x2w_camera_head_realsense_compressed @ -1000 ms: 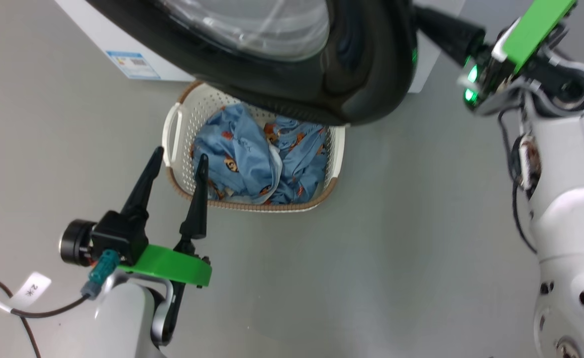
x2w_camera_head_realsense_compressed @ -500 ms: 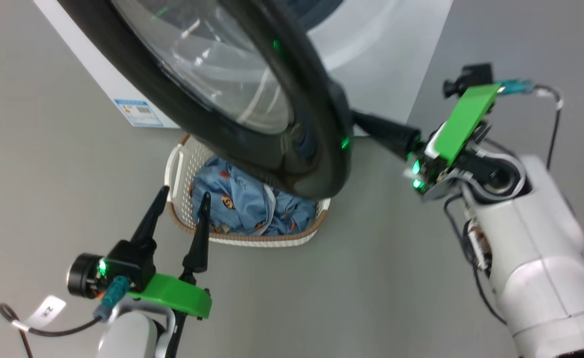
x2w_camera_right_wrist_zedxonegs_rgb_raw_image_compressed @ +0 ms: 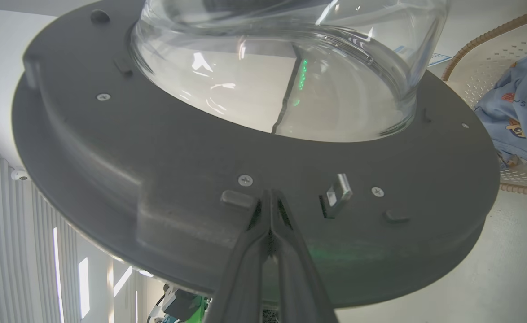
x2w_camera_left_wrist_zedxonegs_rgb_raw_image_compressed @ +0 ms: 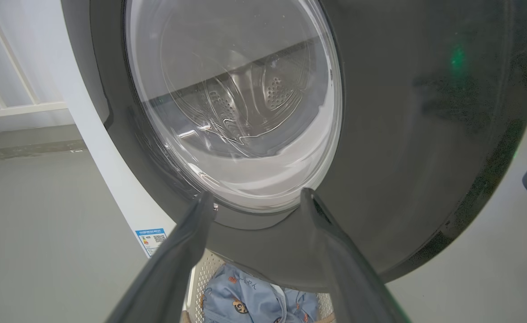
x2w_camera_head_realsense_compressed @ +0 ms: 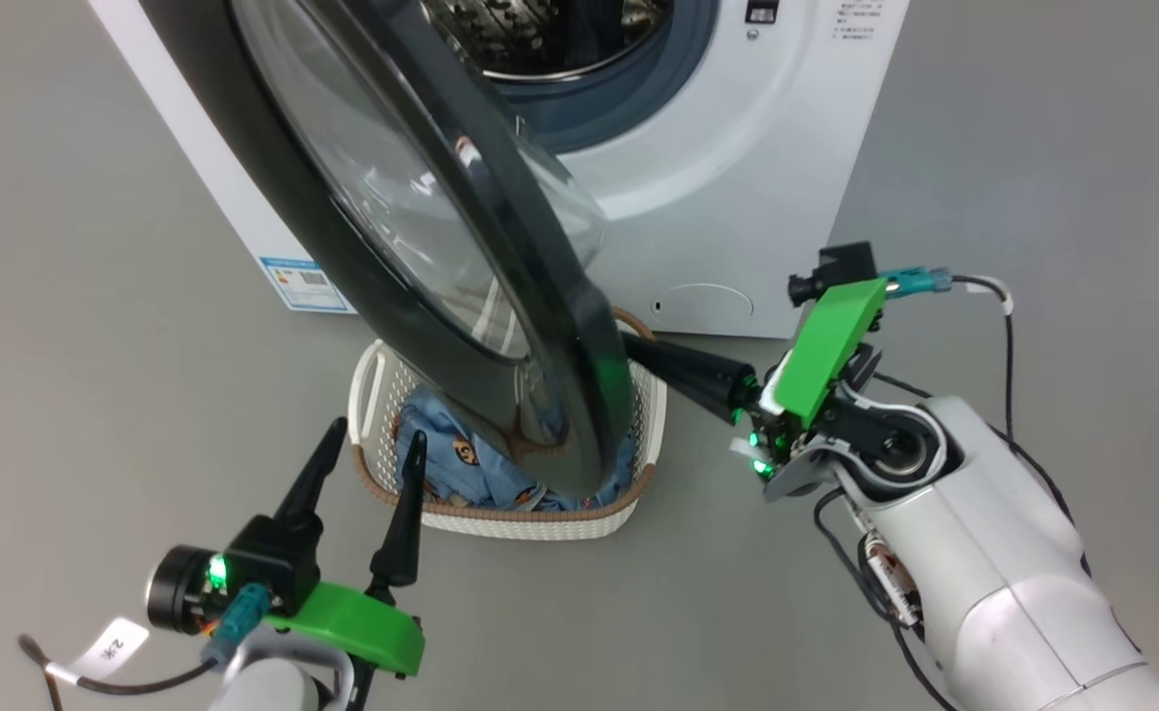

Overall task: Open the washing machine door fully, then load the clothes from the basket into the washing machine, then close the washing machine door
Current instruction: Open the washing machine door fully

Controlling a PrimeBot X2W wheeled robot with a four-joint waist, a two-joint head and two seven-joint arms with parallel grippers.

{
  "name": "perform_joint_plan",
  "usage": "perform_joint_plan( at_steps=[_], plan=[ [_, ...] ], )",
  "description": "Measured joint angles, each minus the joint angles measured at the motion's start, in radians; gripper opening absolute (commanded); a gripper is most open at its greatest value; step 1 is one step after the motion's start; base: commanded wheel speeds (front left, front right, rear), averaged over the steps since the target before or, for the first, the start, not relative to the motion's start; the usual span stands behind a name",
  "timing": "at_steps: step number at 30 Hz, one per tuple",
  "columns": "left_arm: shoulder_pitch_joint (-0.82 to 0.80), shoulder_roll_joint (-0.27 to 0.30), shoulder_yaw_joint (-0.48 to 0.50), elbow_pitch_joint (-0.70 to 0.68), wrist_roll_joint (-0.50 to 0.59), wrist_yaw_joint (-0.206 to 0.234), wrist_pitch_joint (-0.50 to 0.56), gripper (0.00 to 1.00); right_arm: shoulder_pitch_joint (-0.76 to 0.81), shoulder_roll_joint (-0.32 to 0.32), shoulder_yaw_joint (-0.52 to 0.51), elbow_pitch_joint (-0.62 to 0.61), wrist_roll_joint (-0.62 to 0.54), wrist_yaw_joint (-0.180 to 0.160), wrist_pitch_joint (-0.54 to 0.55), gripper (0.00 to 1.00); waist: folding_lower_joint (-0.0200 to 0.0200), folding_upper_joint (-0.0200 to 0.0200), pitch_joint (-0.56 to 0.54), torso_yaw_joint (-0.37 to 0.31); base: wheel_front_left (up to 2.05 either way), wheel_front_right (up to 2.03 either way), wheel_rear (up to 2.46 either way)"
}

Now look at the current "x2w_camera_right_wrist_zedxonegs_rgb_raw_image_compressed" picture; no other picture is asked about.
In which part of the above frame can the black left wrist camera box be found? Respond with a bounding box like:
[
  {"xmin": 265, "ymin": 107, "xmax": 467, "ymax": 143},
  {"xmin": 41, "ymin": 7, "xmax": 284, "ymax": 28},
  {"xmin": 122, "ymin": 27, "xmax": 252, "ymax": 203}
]
[{"xmin": 162, "ymin": 287, "xmax": 201, "ymax": 320}]

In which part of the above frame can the white washing machine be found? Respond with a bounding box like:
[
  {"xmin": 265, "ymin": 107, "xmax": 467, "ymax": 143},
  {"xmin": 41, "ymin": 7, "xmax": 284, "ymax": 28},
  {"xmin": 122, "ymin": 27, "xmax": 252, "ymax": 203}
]
[{"xmin": 425, "ymin": 0, "xmax": 527, "ymax": 86}]

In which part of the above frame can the blue energy label sticker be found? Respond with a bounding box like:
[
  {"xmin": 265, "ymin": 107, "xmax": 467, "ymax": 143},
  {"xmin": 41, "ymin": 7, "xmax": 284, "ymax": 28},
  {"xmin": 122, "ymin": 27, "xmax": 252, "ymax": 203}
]
[{"xmin": 427, "ymin": 52, "xmax": 452, "ymax": 68}]

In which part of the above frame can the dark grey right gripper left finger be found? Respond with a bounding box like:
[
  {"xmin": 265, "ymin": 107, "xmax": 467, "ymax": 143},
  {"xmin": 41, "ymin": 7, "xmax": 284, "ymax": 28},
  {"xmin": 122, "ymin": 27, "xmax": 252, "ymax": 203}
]
[{"xmin": 204, "ymin": 190, "xmax": 272, "ymax": 323}]

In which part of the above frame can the cream perforated laundry basket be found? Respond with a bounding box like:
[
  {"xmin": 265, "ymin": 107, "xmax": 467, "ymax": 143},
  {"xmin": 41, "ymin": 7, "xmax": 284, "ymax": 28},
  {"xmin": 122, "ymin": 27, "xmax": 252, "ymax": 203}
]
[{"xmin": 442, "ymin": 4, "xmax": 527, "ymax": 198}]

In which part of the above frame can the blue printed garment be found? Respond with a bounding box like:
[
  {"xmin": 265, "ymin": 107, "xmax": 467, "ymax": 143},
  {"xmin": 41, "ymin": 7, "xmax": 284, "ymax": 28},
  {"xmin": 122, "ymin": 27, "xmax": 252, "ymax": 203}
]
[{"xmin": 474, "ymin": 48, "xmax": 527, "ymax": 169}]

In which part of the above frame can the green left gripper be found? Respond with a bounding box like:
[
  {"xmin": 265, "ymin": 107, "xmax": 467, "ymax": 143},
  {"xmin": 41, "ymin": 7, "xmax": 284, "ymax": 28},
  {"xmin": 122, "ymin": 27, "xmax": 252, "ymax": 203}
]
[{"xmin": 191, "ymin": 296, "xmax": 211, "ymax": 323}]

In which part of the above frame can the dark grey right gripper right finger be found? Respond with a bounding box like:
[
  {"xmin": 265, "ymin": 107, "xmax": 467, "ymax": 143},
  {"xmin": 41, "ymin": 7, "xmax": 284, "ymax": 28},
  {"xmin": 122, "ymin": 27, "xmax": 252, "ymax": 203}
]
[{"xmin": 271, "ymin": 190, "xmax": 338, "ymax": 323}]

